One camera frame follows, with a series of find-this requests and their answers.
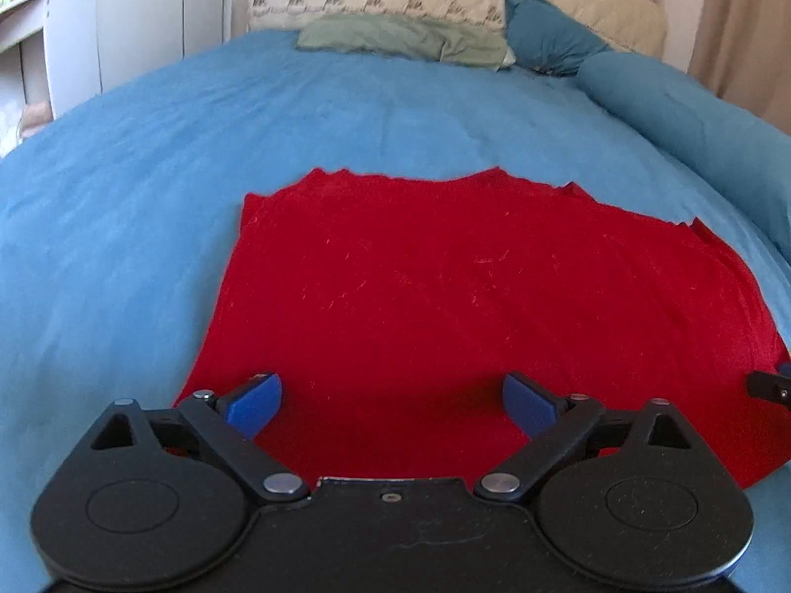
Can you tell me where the red knit garment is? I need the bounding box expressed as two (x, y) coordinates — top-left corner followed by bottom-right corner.
(185, 169), (790, 486)

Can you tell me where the light blue bolster pillow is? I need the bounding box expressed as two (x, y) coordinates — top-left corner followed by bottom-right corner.
(576, 51), (790, 257)

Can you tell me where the light blue bed blanket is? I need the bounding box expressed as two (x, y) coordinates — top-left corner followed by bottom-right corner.
(1, 31), (790, 592)

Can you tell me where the beige curtain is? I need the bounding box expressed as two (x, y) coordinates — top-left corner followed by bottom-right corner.
(689, 0), (791, 132)

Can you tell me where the dark teal pillow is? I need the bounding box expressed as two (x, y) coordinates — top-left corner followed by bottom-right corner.
(504, 0), (612, 78)

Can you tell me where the white shelf unit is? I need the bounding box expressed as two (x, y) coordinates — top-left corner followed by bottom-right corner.
(1, 0), (102, 154)

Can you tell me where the sage green folded cloth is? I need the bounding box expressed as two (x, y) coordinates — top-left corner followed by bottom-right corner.
(296, 13), (516, 71)

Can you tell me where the white wardrobe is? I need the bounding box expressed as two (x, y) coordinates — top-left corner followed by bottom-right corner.
(96, 0), (245, 91)

